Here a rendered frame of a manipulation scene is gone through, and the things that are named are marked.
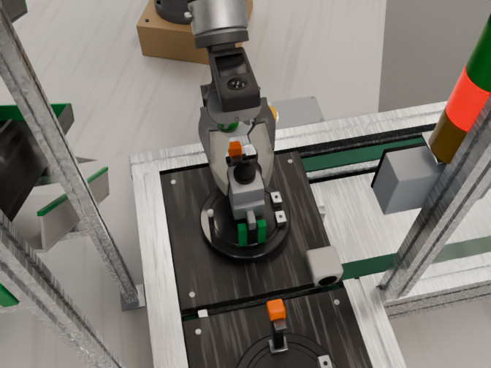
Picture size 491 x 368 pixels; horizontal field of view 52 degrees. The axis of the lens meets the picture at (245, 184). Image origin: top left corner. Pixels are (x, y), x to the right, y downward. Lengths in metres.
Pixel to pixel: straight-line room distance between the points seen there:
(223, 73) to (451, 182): 0.28
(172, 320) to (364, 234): 0.35
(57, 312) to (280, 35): 0.96
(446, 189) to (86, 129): 0.76
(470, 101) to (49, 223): 0.43
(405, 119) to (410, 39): 1.72
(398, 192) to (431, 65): 2.05
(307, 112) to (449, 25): 1.95
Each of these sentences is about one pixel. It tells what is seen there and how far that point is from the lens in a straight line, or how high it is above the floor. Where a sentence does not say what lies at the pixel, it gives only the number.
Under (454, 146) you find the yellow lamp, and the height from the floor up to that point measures 1.29.
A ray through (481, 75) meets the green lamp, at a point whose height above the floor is 1.37.
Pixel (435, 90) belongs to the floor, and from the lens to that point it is 2.47.
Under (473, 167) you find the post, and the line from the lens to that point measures 0.50.
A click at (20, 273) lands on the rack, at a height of 1.36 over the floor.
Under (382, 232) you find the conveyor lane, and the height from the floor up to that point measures 0.92.
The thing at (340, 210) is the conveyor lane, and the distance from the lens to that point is 0.88.
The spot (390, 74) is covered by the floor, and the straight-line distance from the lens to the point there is 2.48.
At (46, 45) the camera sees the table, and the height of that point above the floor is 0.86.
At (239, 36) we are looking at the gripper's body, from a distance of 0.66.
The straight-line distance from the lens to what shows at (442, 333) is 0.90.
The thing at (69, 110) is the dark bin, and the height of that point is 1.21.
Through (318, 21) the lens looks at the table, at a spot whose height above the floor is 0.86.
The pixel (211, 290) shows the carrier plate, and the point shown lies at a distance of 0.75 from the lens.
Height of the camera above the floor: 1.66
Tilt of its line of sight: 56 degrees down
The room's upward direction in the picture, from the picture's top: straight up
